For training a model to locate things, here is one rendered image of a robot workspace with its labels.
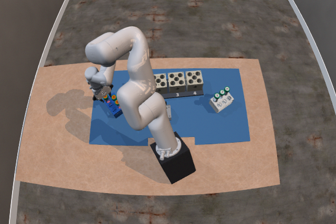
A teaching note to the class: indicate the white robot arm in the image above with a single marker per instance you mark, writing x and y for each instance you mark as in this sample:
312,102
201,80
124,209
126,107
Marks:
138,99

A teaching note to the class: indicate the blue flat mat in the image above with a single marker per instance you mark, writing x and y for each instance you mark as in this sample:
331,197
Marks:
190,116

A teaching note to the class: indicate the white tube rack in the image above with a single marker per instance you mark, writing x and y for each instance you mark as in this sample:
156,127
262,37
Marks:
221,103

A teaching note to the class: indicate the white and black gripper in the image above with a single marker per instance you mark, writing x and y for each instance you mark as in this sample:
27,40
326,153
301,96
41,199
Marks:
99,94

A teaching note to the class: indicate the blue tube rack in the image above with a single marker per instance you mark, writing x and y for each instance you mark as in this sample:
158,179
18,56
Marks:
113,108

